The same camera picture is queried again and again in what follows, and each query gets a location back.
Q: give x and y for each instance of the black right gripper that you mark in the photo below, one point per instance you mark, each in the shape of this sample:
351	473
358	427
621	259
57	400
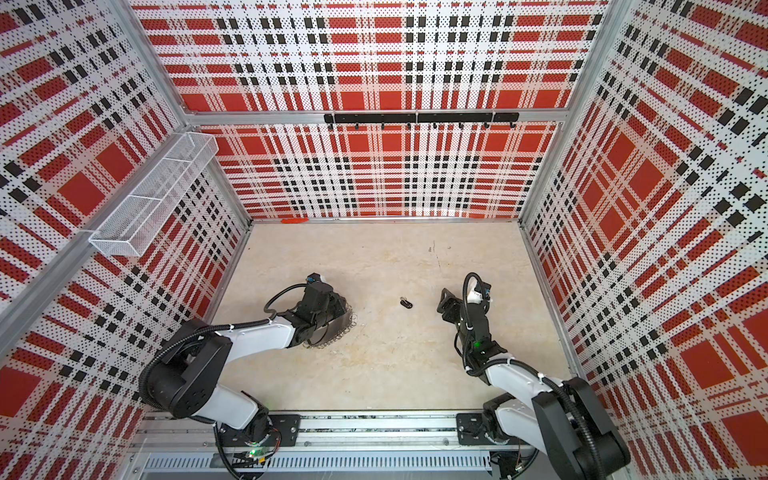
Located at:
450	304

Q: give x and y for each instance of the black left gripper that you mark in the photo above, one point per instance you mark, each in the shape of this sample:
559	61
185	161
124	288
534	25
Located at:
338	304

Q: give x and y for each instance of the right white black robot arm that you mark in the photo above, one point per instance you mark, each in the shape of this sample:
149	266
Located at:
562	419

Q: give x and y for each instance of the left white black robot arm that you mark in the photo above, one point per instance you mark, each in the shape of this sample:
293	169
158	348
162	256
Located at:
183	379

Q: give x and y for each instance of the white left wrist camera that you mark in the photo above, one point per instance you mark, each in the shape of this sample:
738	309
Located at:
314	278

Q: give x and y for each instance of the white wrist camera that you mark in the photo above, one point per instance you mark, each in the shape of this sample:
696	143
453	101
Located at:
314	278
477	296

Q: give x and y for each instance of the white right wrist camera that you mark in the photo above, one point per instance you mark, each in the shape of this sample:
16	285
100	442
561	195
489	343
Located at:
477	296

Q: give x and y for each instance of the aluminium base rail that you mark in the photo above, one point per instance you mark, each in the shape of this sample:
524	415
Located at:
325	442

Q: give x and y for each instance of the black wall hook rail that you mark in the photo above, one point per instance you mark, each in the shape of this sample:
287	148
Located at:
483	118

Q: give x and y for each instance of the white wire mesh basket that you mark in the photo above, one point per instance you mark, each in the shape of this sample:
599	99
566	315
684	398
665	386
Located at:
134	224

